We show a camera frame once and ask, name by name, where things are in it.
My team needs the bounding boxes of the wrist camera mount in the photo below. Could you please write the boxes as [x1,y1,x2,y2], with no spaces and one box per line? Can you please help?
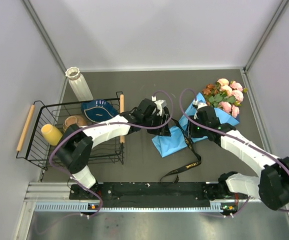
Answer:
[192,100,208,120]
[151,96,167,116]

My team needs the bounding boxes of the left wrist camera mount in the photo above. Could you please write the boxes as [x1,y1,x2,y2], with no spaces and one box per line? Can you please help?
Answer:
[151,96,167,116]

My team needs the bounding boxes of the blue leaf-pattern plate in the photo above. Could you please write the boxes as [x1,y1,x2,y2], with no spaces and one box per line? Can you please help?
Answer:
[81,99,119,123]

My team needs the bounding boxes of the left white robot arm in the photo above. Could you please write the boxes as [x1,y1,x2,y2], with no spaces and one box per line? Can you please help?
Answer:
[50,96,172,199]

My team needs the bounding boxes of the aluminium slotted rail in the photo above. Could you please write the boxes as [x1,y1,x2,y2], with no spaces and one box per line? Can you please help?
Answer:
[24,182,289,213]

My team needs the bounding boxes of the brown ceramic bowl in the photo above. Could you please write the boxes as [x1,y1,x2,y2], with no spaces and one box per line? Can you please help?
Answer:
[62,115,88,132]

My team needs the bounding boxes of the pink and brown flower bouquet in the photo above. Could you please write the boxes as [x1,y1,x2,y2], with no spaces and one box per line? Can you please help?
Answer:
[202,78,248,119]

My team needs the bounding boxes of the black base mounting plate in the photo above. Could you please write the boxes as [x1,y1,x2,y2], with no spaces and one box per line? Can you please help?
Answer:
[69,181,225,208]

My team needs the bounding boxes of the blue wrapping paper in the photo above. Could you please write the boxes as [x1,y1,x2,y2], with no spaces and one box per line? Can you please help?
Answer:
[152,93,240,158]

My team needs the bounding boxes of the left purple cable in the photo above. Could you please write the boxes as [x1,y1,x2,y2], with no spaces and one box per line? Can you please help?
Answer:
[48,90,174,218]

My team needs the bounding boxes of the black ribbon gold lettering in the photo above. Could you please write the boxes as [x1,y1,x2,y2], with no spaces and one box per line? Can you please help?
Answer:
[159,118,202,187]

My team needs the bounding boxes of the black wire dish basket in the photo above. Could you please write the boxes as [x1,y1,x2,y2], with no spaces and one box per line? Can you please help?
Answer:
[16,100,124,173]

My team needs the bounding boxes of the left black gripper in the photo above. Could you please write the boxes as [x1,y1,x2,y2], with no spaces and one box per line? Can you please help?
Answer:
[142,112,171,137]

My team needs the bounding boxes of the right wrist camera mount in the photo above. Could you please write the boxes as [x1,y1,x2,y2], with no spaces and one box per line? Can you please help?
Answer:
[192,100,208,120]

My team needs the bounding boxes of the white ribbed ceramic vase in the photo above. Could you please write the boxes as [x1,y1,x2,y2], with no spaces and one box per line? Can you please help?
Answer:
[65,66,94,102]

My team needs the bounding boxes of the yellow cup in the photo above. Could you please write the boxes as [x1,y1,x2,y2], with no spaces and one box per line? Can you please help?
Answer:
[41,124,63,146]

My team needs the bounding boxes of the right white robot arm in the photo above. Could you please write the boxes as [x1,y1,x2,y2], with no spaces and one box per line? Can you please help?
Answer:
[187,101,289,211]

